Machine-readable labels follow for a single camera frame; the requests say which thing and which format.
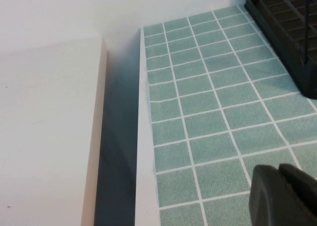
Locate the white side cabinet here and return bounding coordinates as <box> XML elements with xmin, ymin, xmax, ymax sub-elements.
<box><xmin>0</xmin><ymin>34</ymin><xmax>108</xmax><ymax>226</ymax></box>

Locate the black wire dish rack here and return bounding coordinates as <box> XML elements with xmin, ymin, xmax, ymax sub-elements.
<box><xmin>303</xmin><ymin>0</ymin><xmax>312</xmax><ymax>66</ymax></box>
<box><xmin>244</xmin><ymin>0</ymin><xmax>317</xmax><ymax>100</ymax></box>

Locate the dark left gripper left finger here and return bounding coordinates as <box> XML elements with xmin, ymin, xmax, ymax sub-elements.
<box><xmin>248</xmin><ymin>164</ymin><xmax>313</xmax><ymax>226</ymax></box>

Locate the green checked tablecloth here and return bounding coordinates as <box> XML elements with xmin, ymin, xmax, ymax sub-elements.
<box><xmin>142</xmin><ymin>3</ymin><xmax>317</xmax><ymax>226</ymax></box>

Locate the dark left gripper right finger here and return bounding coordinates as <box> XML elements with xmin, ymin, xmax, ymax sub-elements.
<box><xmin>279</xmin><ymin>163</ymin><xmax>317</xmax><ymax>226</ymax></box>

